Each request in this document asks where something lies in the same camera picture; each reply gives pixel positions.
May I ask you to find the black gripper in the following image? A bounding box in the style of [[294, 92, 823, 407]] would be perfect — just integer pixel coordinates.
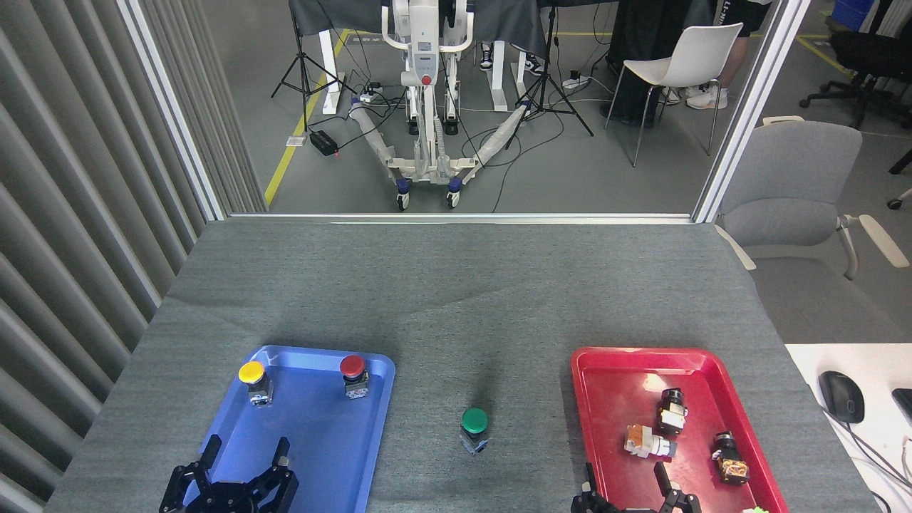
[[158, 435, 300, 513], [571, 463, 703, 513]]

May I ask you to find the green push button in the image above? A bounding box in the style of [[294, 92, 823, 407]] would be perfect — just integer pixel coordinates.
[[460, 408, 490, 455]]

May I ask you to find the yellow push button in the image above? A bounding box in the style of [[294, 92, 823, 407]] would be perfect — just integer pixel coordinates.
[[238, 361, 275, 408]]

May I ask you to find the red push button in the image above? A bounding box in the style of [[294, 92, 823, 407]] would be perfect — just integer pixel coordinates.
[[339, 355, 371, 400]]

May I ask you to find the blue plastic tray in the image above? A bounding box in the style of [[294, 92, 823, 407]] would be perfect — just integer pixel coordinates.
[[171, 346, 396, 513]]

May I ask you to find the red plastic tray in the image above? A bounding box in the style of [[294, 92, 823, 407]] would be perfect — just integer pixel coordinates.
[[571, 347, 789, 513]]

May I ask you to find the black computer mouse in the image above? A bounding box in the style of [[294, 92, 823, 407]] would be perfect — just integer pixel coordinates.
[[818, 370, 866, 425]]

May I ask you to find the white side table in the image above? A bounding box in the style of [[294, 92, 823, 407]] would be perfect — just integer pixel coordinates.
[[785, 343, 912, 513]]

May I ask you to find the grey table cloth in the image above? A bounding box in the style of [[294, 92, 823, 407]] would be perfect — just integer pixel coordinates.
[[44, 217, 881, 513]]

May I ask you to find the silver crossbar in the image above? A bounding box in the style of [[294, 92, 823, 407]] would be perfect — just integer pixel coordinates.
[[228, 212, 695, 224]]

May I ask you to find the grey office chair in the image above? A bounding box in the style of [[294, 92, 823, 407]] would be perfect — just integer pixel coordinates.
[[715, 116, 912, 344]]

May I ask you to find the black tripod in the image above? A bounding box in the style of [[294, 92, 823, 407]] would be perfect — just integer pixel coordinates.
[[506, 0, 594, 150], [271, 0, 357, 133]]

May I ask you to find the white table leg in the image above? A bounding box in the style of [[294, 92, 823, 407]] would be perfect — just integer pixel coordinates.
[[318, 30, 345, 115], [490, 41, 509, 113]]

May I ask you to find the black chair base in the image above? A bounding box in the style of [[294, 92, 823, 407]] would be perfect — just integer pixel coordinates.
[[887, 148, 912, 211]]

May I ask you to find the white plastic chair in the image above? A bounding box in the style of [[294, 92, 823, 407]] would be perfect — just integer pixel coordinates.
[[604, 23, 744, 168]]

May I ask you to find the person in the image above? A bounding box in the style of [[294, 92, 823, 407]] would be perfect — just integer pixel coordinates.
[[688, 0, 774, 111], [479, 43, 546, 76], [600, 0, 717, 128]]

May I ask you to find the white wheeled stand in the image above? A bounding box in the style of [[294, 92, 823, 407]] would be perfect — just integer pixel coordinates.
[[349, 0, 532, 212]]

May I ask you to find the dark table cover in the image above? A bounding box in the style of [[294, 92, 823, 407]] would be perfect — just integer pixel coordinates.
[[289, 0, 549, 58]]

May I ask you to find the black office chair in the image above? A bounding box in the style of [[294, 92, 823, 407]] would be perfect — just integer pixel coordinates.
[[799, 28, 912, 130]]

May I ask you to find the blue bin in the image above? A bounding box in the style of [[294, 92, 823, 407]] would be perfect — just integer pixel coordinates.
[[832, 0, 876, 31]]

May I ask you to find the white and orange switch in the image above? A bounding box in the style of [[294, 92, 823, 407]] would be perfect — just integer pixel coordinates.
[[625, 425, 678, 460]]

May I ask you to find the black and white switch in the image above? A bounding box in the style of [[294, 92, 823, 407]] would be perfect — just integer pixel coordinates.
[[655, 388, 688, 437]]

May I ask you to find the black and orange switch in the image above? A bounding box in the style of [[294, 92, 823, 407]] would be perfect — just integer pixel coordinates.
[[711, 431, 750, 485]]

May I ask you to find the black mouse cable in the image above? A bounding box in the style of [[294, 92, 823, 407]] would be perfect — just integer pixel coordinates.
[[826, 406, 912, 492]]

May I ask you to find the silver post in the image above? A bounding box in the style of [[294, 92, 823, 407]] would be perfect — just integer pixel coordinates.
[[693, 0, 813, 223], [118, 0, 227, 222]]

